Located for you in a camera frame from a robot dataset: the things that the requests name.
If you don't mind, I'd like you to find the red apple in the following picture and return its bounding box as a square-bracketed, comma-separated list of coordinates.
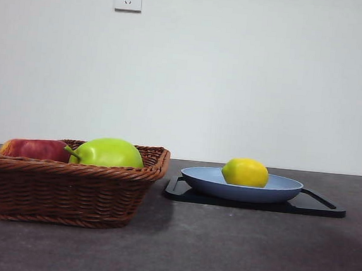
[0, 135, 73, 163]

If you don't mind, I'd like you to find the blue round plate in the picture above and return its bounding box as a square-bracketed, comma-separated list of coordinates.
[178, 165, 306, 208]

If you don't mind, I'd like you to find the yellow lemon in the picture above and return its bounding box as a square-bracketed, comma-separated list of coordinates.
[220, 156, 271, 190]

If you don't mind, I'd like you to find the brown woven wicker basket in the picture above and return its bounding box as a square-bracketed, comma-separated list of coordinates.
[0, 133, 172, 236]

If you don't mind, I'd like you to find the black rectangular tray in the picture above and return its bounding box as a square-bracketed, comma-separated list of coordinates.
[161, 175, 349, 220]

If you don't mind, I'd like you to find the green apple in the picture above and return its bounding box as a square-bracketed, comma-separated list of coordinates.
[62, 134, 146, 171]

